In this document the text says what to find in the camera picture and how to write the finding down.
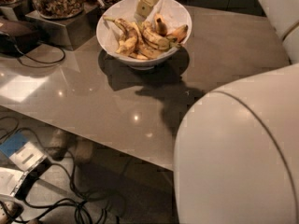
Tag small orange banana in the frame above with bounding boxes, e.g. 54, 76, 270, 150
166, 24, 188, 43

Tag white power strip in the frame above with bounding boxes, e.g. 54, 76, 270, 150
0, 201, 23, 224

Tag long spotted banana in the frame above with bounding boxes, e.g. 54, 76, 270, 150
104, 16, 138, 56

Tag black floor cables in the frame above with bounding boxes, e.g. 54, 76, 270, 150
0, 115, 132, 224

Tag small upright yellow banana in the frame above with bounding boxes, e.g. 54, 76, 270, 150
154, 13, 167, 36

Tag dark round appliance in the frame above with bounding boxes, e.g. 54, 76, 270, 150
0, 19, 41, 56

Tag black appliance cable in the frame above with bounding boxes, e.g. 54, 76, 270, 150
12, 42, 66, 66

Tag spotted banana bunch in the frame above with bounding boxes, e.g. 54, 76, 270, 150
130, 21, 180, 61

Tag glass jar of nuts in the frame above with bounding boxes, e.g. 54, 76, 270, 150
32, 0, 84, 20

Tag blue white floor box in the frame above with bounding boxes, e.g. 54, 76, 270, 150
0, 133, 49, 172

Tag steel display stand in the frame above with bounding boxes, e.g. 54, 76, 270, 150
0, 0, 33, 21
25, 3, 101, 50

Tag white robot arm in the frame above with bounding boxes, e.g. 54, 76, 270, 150
173, 0, 299, 224

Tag white ceramic bowl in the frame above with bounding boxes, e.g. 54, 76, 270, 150
96, 0, 192, 69

